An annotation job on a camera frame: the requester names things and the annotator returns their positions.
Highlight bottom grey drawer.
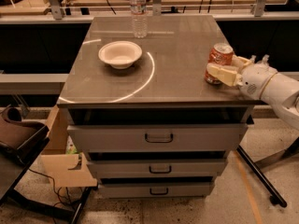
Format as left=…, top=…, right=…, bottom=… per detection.
left=98, top=182, right=214, bottom=199

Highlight metal railing frame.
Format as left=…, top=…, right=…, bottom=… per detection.
left=0, top=0, right=290, bottom=22

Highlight cardboard box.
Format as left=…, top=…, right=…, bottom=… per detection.
left=41, top=105, right=97, bottom=188

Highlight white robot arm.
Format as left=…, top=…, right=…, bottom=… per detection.
left=206, top=55, right=299, bottom=130

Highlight black floor cable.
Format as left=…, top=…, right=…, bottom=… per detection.
left=28, top=167, right=78, bottom=224

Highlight middle grey drawer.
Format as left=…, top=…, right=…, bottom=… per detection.
left=87, top=159, right=227, bottom=179

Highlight clear bottles behind cabinet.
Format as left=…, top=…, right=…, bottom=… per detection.
left=249, top=54, right=269, bottom=65

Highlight top grey drawer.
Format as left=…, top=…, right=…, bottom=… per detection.
left=67, top=124, right=248, bottom=153

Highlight grey drawer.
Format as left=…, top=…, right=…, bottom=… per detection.
left=87, top=159, right=227, bottom=179
left=98, top=182, right=214, bottom=199
left=67, top=124, right=248, bottom=153

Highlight orange soda can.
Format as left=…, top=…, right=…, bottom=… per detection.
left=205, top=43, right=234, bottom=85

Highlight grey drawer cabinet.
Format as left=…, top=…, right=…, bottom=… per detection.
left=57, top=15, right=254, bottom=188

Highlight clear plastic water bottle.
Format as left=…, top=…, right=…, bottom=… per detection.
left=129, top=0, right=148, bottom=38

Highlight black floor stand leg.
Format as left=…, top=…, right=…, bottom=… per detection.
left=237, top=146, right=288, bottom=208

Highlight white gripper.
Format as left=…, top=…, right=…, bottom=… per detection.
left=206, top=55, right=278, bottom=100

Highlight white foam bowl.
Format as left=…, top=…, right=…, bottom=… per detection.
left=98, top=41, right=142, bottom=69

